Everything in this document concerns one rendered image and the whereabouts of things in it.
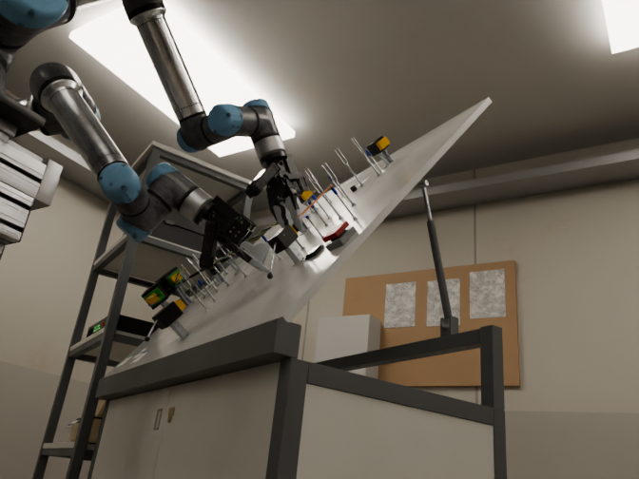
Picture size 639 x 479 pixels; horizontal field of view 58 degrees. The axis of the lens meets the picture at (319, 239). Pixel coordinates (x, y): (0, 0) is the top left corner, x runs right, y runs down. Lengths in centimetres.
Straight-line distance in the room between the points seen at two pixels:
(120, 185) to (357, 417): 66
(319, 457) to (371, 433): 13
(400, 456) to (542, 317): 236
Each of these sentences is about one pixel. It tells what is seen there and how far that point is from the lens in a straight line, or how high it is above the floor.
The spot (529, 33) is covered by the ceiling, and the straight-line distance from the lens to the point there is 307.
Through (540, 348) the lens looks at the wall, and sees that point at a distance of 345.
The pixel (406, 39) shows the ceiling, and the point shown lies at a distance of 304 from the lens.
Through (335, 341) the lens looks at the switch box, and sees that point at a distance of 370.
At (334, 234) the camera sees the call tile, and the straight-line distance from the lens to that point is 126.
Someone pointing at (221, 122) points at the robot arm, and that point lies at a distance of 143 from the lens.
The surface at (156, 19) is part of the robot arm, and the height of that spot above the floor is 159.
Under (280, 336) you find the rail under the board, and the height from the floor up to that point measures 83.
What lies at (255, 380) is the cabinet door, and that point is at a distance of 119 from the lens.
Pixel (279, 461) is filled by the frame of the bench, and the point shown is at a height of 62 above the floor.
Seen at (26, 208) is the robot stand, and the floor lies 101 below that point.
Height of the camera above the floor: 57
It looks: 24 degrees up
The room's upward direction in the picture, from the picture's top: 6 degrees clockwise
